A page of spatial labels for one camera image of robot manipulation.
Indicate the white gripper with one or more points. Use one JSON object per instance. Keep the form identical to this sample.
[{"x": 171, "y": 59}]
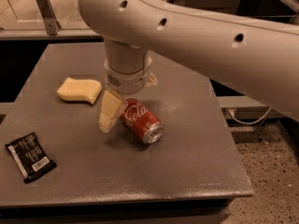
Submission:
[{"x": 127, "y": 82}]

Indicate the red coke can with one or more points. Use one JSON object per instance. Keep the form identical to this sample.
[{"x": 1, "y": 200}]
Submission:
[{"x": 142, "y": 122}]

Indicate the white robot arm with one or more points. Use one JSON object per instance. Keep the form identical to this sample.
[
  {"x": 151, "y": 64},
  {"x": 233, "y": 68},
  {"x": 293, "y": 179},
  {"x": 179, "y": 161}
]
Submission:
[{"x": 257, "y": 58}]

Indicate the yellow sponge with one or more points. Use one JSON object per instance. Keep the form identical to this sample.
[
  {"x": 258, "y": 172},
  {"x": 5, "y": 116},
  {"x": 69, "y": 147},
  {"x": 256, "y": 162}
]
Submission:
[{"x": 80, "y": 90}]

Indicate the black snack bar wrapper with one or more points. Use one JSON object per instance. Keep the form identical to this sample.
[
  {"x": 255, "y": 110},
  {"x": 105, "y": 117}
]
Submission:
[{"x": 30, "y": 157}]

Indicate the left metal railing bracket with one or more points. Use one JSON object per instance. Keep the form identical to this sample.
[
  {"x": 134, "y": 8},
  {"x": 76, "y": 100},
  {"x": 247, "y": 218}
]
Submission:
[{"x": 52, "y": 26}]

